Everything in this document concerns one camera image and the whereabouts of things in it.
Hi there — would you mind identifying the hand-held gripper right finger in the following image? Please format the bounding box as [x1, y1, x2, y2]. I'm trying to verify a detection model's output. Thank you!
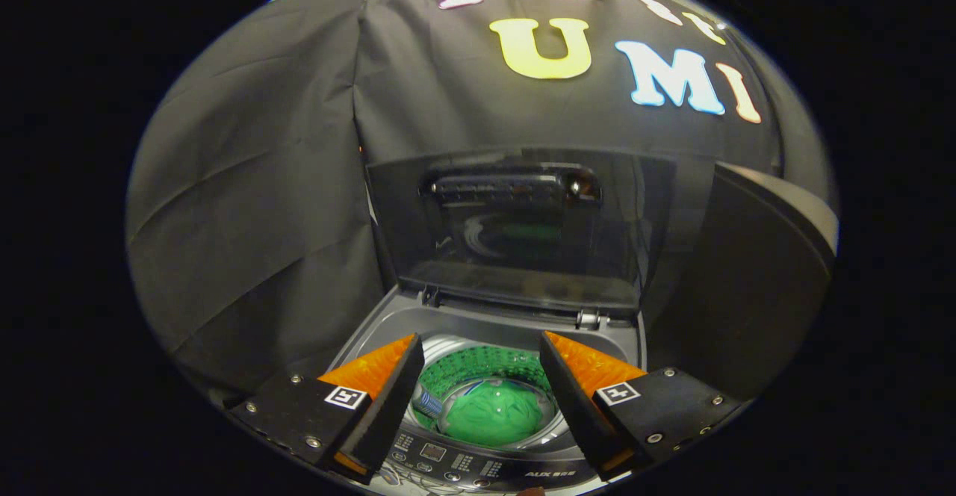
[539, 330, 748, 482]

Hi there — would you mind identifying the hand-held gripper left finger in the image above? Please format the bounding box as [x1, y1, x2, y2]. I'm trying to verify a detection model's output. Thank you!
[228, 333, 426, 486]

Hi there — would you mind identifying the grey washing machine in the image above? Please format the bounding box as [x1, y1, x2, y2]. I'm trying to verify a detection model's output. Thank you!
[325, 287, 647, 493]

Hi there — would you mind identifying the green polo shirt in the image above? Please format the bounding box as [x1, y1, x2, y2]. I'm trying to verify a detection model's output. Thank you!
[412, 376, 557, 448]

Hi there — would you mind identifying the dark glass washing machine lid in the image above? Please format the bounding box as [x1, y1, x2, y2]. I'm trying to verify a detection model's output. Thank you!
[364, 149, 677, 314]

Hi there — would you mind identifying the black backdrop cloth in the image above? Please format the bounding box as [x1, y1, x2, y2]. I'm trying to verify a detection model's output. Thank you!
[125, 0, 834, 407]

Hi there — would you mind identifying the beige cabinet with dark frame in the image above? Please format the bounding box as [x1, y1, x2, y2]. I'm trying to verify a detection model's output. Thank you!
[646, 161, 839, 400]

